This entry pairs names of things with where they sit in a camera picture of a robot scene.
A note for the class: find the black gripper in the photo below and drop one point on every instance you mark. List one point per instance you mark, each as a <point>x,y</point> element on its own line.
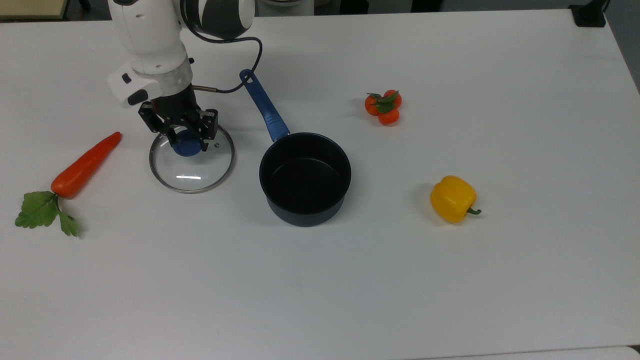
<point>177,107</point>

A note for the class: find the glass lid with blue knob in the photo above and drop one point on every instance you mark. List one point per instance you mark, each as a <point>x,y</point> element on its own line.
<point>200,172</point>

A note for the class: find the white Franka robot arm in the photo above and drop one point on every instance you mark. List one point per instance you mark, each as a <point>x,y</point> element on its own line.
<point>150,45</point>

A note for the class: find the orange toy carrot green leaves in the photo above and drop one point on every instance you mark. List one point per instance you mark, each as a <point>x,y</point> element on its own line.
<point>82,167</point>

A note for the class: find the toy tangerine bunch with leaves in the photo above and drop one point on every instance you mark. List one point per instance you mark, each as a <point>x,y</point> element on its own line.
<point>387,107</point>

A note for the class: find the yellow toy bell pepper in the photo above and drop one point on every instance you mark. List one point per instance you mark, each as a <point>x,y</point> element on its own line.
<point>452,199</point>

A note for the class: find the black stand base clamp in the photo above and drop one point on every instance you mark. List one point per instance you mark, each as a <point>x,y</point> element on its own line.
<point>589,14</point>

